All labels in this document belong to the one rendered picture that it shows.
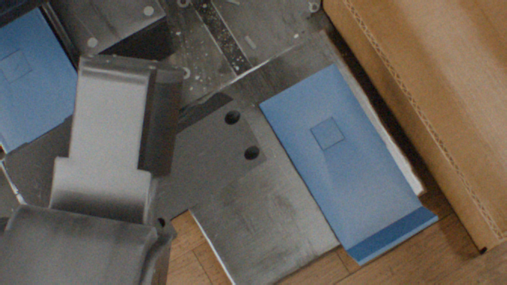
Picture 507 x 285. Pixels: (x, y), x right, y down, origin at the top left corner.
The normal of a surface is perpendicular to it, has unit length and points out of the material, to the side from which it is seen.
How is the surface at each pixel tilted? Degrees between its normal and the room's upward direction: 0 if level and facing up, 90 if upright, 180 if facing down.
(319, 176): 0
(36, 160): 32
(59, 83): 3
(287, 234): 0
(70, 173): 23
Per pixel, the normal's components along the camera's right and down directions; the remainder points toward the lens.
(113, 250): 0.05, -0.65
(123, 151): -0.08, 0.13
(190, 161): 0.29, 0.18
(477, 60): -0.02, -0.25
